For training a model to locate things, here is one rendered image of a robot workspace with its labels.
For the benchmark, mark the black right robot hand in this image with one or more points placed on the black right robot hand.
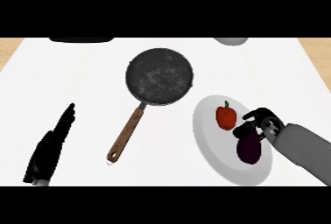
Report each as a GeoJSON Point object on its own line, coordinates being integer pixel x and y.
{"type": "Point", "coordinates": [257, 122]}

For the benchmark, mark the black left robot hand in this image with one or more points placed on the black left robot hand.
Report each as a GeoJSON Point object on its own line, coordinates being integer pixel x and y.
{"type": "Point", "coordinates": [48, 148]}

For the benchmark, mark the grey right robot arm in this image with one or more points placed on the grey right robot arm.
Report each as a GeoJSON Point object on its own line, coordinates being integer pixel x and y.
{"type": "Point", "coordinates": [303, 151]}

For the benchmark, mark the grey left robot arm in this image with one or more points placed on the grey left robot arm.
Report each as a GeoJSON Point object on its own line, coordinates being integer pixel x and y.
{"type": "Point", "coordinates": [40, 183]}

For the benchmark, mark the dark purple eggplant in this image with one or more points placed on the dark purple eggplant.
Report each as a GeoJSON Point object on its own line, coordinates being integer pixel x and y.
{"type": "Point", "coordinates": [249, 150]}

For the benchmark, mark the white oval plate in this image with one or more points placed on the white oval plate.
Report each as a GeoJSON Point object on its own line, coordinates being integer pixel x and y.
{"type": "Point", "coordinates": [212, 145]}

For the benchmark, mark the red bell pepper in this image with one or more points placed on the red bell pepper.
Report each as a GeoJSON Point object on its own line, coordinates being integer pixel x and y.
{"type": "Point", "coordinates": [226, 117]}

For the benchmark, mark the grey round bowl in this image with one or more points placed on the grey round bowl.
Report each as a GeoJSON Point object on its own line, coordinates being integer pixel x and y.
{"type": "Point", "coordinates": [232, 40]}

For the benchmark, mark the black flat appliance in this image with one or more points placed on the black flat appliance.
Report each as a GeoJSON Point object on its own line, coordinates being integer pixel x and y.
{"type": "Point", "coordinates": [80, 39]}

